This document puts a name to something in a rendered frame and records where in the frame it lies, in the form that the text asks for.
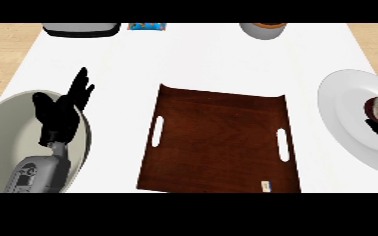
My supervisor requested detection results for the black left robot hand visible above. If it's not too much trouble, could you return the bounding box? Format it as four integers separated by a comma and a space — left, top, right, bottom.
31, 66, 96, 148

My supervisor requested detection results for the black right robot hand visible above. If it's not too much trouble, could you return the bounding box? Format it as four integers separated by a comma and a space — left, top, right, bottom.
365, 118, 378, 135

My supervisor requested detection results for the dark brown cupcake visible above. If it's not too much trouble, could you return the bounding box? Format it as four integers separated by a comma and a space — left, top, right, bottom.
363, 97, 378, 120

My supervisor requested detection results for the white plate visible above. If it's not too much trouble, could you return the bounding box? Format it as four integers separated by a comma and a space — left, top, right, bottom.
316, 68, 378, 172

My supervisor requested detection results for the dark brown wooden tray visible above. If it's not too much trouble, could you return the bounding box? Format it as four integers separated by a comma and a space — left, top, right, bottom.
136, 83, 303, 194

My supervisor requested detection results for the grey bowl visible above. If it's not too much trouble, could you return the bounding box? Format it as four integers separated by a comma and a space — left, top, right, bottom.
0, 90, 95, 194

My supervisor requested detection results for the grey and black appliance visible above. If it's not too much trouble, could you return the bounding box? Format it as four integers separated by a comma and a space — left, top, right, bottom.
41, 23, 123, 39

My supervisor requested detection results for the blue printed packet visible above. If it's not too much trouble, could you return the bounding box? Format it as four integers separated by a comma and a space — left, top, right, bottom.
127, 23, 167, 32

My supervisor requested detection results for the grey cup with brown contents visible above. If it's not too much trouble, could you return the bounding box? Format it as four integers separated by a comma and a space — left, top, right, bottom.
239, 23, 288, 41

